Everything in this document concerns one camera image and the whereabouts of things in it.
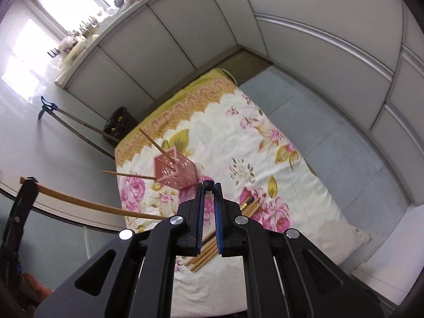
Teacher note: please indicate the white panelled wardrobe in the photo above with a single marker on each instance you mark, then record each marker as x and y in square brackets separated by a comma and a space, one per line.
[331, 49]

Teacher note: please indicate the pink perforated utensil holder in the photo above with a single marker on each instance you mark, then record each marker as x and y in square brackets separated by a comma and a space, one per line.
[177, 172]

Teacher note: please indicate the black trash bin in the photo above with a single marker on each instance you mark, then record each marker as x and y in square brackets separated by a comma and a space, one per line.
[117, 124]

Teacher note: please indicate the bunch of wooden chopsticks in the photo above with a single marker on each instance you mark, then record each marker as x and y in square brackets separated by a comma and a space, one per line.
[202, 258]

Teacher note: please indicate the floral printed blanket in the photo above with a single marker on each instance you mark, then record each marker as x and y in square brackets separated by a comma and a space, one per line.
[238, 145]

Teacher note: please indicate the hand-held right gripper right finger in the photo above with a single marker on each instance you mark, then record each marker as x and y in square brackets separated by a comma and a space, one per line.
[218, 225]

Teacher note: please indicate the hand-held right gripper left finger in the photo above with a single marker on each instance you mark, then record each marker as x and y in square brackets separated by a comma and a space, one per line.
[199, 225]

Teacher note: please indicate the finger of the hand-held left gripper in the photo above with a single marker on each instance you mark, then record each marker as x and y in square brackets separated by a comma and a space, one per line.
[25, 202]

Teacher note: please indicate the white low cabinet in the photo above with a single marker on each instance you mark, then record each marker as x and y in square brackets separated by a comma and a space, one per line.
[149, 46]

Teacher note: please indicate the light wooden chopstick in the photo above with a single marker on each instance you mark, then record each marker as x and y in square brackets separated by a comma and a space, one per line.
[129, 175]
[152, 142]
[99, 206]

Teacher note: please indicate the row of potted plants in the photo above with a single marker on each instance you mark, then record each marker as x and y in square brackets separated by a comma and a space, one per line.
[92, 23]

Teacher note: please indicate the brown floor mat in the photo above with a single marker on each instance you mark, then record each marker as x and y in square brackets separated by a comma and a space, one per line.
[240, 64]

